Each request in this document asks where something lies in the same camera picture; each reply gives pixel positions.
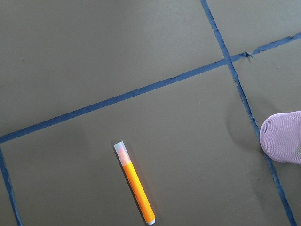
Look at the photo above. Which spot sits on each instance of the orange highlighter pen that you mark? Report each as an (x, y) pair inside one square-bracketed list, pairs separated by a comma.
[(135, 183)]

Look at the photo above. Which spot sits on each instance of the pink mesh pen holder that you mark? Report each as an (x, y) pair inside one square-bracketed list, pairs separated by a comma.
[(280, 137)]

